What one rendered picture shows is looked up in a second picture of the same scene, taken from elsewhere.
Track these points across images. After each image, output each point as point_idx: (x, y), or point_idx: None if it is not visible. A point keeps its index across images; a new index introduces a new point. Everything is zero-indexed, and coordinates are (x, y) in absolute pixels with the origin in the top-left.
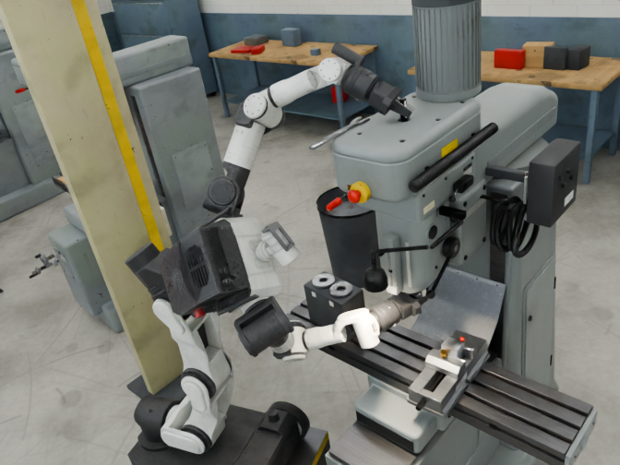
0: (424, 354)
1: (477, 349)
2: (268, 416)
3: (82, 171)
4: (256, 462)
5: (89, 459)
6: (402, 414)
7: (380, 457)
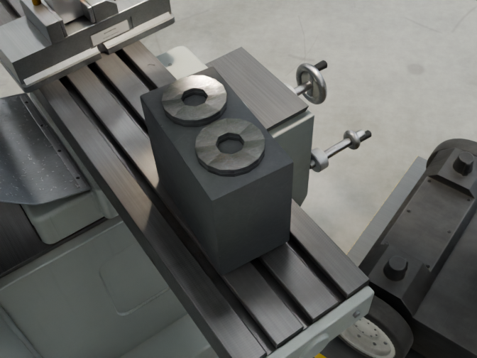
0: (93, 83)
1: (16, 21)
2: (407, 263)
3: None
4: (426, 208)
5: None
6: (182, 74)
7: (236, 82)
